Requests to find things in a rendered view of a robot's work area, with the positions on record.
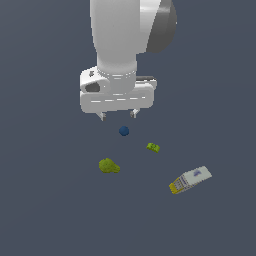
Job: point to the green broccoli-shaped object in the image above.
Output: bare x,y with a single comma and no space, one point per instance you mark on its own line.
108,166

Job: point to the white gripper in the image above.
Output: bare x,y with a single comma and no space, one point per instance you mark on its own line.
115,100

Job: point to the white and yellow box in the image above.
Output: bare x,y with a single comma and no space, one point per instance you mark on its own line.
191,179

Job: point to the small green toy block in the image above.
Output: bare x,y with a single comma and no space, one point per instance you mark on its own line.
153,147

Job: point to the small blue ball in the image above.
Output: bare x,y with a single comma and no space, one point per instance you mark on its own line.
124,130

